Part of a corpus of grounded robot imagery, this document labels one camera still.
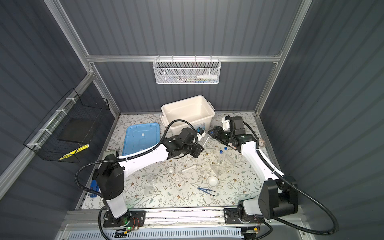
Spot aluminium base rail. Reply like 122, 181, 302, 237
60, 207, 258, 231

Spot clear tape roll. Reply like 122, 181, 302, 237
259, 138, 266, 148

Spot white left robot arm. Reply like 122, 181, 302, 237
93, 128, 206, 219

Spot blue tweezers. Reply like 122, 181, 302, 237
198, 188, 216, 197

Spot blue plastic box lid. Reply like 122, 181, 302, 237
123, 123, 160, 156

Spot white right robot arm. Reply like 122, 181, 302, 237
208, 116, 298, 220

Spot black wire wall basket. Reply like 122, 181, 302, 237
24, 89, 110, 163

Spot small white porcelain dish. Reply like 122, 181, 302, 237
167, 167, 175, 175

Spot white pestle rod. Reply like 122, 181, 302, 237
181, 164, 197, 173

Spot white wire wall basket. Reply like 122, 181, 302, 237
153, 60, 222, 85

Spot white plastic storage box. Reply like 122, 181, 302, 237
161, 96, 215, 131

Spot small glass beaker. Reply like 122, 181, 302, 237
147, 174, 157, 186

